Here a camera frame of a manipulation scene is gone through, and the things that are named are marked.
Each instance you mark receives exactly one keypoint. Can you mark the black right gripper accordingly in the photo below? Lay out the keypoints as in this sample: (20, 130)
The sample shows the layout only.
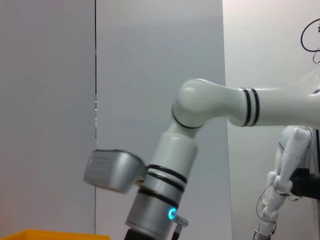
(145, 236)

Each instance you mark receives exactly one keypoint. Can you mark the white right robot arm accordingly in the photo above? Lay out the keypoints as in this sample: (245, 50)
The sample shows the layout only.
(200, 100)

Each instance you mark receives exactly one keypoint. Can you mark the yellow plastic bin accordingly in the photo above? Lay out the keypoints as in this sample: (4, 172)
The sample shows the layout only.
(50, 235)

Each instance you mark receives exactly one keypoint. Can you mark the white humanoid robot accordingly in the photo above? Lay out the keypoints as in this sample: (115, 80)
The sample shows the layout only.
(287, 160)

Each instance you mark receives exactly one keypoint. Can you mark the black box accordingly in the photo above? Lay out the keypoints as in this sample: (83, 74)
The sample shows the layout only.
(306, 183)

